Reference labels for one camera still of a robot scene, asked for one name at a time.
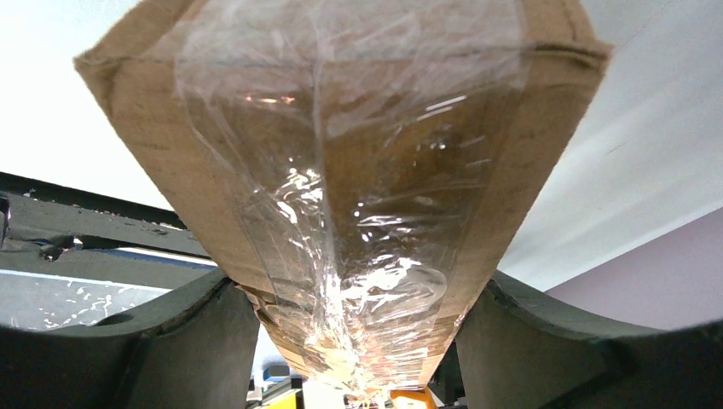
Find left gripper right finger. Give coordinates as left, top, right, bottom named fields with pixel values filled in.
left=455, top=273, right=722, bottom=408

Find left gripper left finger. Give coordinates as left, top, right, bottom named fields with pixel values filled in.
left=1, top=271, right=259, bottom=408

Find brown cardboard express box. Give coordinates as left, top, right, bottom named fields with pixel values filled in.
left=73, top=1, right=610, bottom=403

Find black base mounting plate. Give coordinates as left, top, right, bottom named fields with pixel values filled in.
left=1, top=173, right=216, bottom=331

